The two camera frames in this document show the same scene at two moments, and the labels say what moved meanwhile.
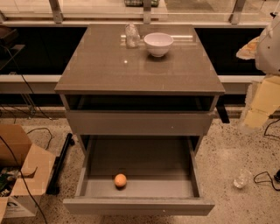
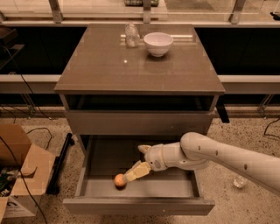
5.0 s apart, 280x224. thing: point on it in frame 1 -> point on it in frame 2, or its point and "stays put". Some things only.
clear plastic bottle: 132,36 stays put
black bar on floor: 53,188 stays put
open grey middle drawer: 163,176 stays put
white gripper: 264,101 -> 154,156
